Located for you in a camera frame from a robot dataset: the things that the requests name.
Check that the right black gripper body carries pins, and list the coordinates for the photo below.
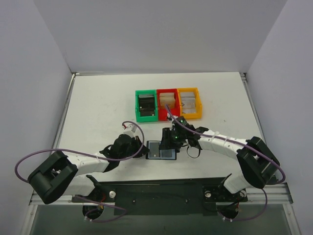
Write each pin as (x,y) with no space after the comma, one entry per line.
(167,136)

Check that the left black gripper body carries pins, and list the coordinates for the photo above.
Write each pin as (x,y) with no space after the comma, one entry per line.
(138,147)

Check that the black leather card holder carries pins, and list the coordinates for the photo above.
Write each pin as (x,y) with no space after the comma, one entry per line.
(160,158)

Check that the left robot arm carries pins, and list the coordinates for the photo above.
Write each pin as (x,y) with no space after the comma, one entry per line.
(61,175)

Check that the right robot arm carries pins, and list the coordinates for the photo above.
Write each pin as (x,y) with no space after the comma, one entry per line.
(257,163)

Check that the grey cards stack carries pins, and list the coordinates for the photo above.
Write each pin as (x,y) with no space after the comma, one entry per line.
(188,102)

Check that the beige cards stack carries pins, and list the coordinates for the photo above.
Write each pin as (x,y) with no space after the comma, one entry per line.
(167,99)

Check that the black card holders stack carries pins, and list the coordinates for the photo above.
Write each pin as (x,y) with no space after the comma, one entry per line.
(146,103)

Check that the yellow plastic bin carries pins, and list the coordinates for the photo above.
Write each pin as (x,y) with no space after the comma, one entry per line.
(198,114)

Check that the green plastic bin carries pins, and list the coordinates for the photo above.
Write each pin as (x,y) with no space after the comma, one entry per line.
(137,113)

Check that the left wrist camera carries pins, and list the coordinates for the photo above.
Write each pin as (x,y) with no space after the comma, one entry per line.
(130,129)

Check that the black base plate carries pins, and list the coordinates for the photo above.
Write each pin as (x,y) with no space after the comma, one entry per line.
(166,197)

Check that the aluminium frame rail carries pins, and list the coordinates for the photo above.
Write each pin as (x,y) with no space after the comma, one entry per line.
(277,194)

